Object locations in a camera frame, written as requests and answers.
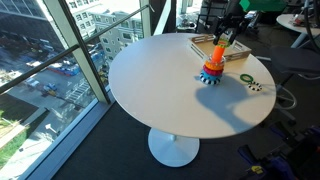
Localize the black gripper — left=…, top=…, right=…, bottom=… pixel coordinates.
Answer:
left=213, top=13, right=245, bottom=45

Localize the light green ring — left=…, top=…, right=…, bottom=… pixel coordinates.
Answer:
left=217, top=38, right=232, bottom=49

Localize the black metal rack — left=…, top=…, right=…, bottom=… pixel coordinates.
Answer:
left=195, top=0, right=229, bottom=34

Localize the wooden tray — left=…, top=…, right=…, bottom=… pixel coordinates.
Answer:
left=187, top=32, right=252, bottom=62

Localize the black office chair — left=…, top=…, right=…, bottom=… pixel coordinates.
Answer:
left=270, top=46, right=320, bottom=110

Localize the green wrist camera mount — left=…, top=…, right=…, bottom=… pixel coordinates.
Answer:
left=240, top=0, right=287, bottom=11

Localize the ring stacking stand with rings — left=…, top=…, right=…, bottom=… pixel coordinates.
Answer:
left=199, top=40, right=228, bottom=85

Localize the dark green ring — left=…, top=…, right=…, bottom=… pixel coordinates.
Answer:
left=239, top=73, right=255, bottom=84

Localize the white table pedestal base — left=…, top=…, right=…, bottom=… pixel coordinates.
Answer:
left=148, top=128, right=200, bottom=167

